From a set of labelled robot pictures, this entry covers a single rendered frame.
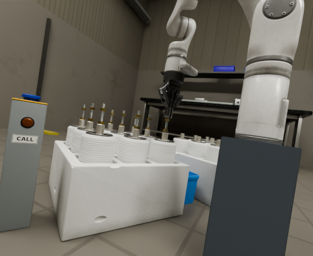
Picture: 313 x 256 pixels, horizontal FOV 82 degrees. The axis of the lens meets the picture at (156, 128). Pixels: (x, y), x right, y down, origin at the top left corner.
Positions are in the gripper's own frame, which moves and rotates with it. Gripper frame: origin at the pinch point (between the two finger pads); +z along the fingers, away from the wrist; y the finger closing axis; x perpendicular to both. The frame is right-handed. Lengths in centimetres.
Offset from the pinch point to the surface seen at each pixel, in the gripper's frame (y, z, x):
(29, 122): 39.1, 9.0, -10.8
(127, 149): 15.8, 13.8, -1.3
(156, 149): 4.6, 13.5, 0.7
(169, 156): 1.4, 15.2, 4.3
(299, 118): -228, -30, 27
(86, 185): 28.6, 22.3, 0.3
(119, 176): 20.3, 20.4, 2.4
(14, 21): 11, -90, -232
